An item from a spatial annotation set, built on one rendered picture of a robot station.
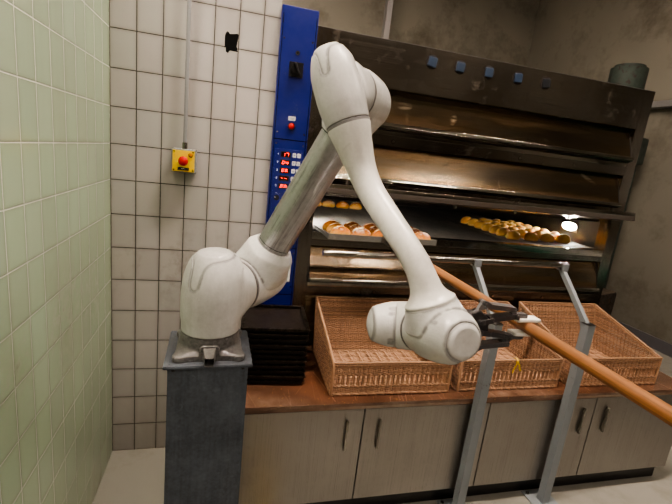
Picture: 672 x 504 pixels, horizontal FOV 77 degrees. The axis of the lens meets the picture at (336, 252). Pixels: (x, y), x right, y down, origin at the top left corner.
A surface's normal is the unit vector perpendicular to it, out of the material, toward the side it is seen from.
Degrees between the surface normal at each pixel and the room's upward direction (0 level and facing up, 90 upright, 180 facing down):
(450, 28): 90
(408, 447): 90
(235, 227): 90
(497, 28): 90
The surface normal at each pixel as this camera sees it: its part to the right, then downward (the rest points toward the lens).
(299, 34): 0.24, 0.24
